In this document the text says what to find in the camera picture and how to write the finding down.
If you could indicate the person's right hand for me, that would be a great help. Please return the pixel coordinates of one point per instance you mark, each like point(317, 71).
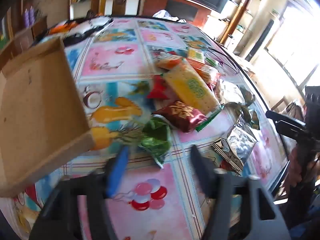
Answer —
point(297, 167)

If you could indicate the window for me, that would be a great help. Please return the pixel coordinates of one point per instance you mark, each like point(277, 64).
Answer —
point(295, 42)

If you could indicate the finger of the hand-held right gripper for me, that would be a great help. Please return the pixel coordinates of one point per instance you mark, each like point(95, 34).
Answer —
point(285, 116)
point(295, 131)

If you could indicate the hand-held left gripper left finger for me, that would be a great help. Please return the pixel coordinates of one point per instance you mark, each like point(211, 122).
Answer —
point(117, 172)

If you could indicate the small red snack packet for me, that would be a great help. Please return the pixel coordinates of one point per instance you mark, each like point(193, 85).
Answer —
point(157, 92)

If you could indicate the black white orange scarf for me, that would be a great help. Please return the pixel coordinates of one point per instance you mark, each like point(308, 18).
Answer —
point(82, 27)

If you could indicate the white plastic bag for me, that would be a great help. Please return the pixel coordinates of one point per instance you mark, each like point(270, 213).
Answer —
point(163, 14)

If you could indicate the green snack packet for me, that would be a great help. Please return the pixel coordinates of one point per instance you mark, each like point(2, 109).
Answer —
point(246, 117)
point(156, 135)
point(246, 96)

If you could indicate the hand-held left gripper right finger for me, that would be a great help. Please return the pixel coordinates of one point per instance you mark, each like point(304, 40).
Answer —
point(202, 172)

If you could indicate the silver foil snack packet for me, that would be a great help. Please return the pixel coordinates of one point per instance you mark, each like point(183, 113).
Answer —
point(228, 90)
point(237, 145)

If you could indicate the yellow green cracker packet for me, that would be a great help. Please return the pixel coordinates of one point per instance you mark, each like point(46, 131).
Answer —
point(190, 87)
point(196, 55)

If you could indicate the red brown snack packet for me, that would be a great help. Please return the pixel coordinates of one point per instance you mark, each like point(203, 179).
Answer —
point(180, 116)

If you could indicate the small green white packet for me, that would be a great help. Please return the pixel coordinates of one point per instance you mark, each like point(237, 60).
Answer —
point(212, 62)

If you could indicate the white standing air conditioner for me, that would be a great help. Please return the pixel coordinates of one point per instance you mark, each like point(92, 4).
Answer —
point(260, 40)

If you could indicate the brown cardboard box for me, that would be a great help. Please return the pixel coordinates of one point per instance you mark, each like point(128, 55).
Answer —
point(37, 105)

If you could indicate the wooden low cabinet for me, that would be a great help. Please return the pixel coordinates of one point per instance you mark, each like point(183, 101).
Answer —
point(22, 37)

